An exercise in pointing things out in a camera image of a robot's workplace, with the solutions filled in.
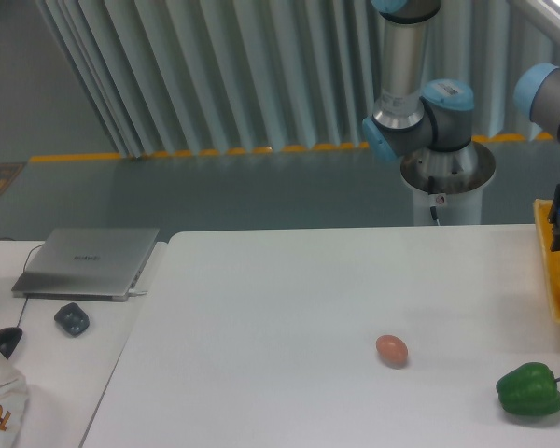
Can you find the green bell pepper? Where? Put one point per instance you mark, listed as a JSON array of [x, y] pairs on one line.
[[529, 390]]

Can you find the yellow plastic basket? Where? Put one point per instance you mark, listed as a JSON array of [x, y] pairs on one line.
[[550, 260]]

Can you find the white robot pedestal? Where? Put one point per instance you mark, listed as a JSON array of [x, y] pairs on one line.
[[447, 187]]

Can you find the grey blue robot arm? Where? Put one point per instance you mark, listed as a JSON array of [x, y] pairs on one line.
[[430, 128]]

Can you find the silver closed laptop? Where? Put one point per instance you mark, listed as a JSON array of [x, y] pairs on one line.
[[88, 264]]

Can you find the white side table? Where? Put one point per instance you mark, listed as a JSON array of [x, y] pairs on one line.
[[66, 376]]

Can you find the white cloth with orange letters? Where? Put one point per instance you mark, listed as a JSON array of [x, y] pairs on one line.
[[13, 397]]

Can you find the white folding curtain partition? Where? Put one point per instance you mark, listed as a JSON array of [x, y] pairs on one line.
[[200, 76]]

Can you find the dark blue small tray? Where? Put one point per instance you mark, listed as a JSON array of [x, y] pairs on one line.
[[72, 319]]

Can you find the brown egg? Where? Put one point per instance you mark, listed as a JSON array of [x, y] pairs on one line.
[[392, 351]]

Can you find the black computer mouse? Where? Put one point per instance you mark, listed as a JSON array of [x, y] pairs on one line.
[[9, 340]]

